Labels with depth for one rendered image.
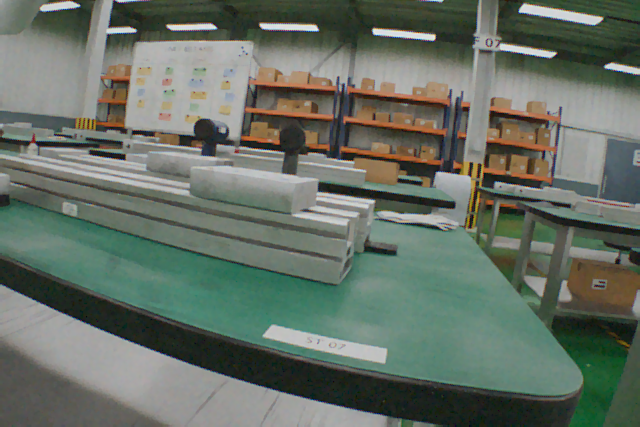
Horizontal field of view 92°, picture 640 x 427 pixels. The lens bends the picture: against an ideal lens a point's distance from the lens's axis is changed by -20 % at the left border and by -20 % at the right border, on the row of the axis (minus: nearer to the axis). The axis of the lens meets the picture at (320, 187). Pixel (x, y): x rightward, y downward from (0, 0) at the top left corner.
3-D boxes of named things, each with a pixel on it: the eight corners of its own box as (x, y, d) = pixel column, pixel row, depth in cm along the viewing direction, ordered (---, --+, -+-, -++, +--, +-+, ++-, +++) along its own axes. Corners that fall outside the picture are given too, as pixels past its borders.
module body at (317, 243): (-11, 191, 68) (-10, 154, 67) (27, 189, 78) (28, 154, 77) (337, 286, 48) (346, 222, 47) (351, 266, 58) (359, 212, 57)
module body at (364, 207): (56, 186, 86) (58, 154, 86) (85, 184, 96) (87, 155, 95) (361, 253, 66) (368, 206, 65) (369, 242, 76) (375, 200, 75)
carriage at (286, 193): (186, 213, 53) (190, 166, 52) (223, 205, 63) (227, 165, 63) (289, 234, 49) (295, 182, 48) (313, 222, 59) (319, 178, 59)
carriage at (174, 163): (144, 182, 77) (147, 151, 77) (174, 180, 88) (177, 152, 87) (204, 193, 73) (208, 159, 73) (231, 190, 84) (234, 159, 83)
